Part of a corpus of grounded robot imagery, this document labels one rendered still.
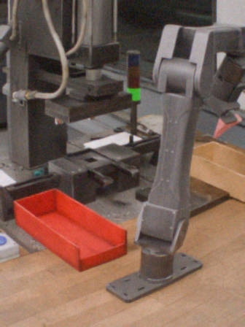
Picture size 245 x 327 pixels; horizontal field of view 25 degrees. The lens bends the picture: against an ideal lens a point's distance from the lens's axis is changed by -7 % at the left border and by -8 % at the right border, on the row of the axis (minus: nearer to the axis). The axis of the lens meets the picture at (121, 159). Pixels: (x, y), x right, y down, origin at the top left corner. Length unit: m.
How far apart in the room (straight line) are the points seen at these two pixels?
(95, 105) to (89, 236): 0.29
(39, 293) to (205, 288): 0.31
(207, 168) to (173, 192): 0.47
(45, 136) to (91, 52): 0.38
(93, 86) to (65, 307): 0.53
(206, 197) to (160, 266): 0.38
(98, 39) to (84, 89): 0.13
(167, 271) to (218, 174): 0.45
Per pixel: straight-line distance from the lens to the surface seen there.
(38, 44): 1.43
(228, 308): 1.02
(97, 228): 1.23
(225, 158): 1.57
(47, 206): 1.33
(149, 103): 2.20
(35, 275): 1.11
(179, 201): 1.01
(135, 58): 1.61
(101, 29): 1.30
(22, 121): 1.57
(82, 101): 1.32
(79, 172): 1.34
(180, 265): 1.12
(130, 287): 1.05
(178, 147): 0.99
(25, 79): 1.51
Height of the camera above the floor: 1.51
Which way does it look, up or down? 22 degrees down
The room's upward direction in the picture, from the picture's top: straight up
